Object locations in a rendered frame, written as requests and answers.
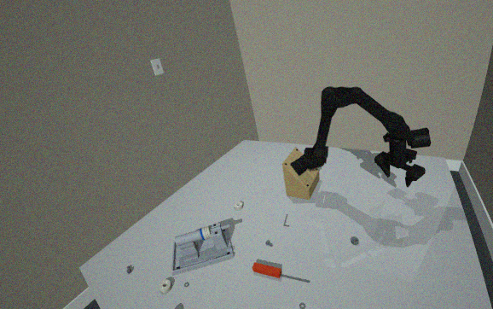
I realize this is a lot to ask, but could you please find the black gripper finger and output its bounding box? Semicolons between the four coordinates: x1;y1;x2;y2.
377;163;390;178
405;177;413;187

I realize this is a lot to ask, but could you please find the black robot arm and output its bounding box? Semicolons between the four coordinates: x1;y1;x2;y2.
290;86;431;176

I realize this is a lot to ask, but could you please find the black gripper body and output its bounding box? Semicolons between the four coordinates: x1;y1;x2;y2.
374;149;426;181

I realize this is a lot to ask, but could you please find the red-handled screwdriver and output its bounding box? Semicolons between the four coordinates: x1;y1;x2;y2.
252;263;310;283

